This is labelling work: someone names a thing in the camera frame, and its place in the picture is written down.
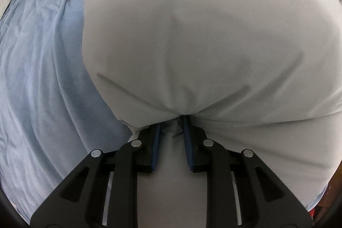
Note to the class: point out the reddish brown object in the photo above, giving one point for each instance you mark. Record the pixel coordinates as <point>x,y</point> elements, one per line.
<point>328,198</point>

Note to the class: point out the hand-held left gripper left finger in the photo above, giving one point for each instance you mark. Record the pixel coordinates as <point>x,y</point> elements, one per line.
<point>155,150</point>

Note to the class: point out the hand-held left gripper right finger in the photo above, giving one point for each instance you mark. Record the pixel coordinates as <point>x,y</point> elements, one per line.
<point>187,147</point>

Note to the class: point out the blue bed blanket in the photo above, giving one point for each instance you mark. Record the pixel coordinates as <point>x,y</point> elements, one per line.
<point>40,83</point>

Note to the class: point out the white pillow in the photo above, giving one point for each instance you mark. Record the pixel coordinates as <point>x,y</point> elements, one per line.
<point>213,43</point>

